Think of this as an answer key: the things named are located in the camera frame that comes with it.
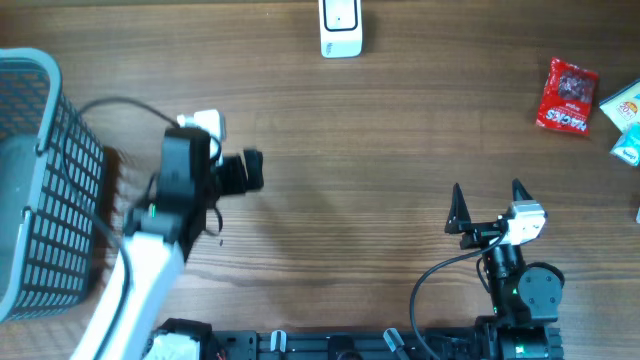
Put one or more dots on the teal tissue pack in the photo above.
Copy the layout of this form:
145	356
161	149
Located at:
627	146

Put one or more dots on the grey plastic shopping basket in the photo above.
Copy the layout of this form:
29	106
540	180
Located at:
52	176

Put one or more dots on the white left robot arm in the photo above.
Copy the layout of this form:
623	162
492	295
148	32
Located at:
158	235

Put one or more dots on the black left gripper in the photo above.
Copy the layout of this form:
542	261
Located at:
238	176

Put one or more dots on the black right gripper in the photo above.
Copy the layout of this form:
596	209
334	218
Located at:
459	221

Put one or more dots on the beige wet wipes pack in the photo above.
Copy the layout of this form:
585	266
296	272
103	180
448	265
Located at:
622	108

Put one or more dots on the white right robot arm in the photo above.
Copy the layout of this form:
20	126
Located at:
525	296

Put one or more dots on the red snack bag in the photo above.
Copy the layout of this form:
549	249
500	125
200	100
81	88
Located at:
567	98

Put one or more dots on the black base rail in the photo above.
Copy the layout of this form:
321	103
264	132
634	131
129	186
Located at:
350	345

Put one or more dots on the white barcode scanner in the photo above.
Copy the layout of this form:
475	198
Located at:
341	28

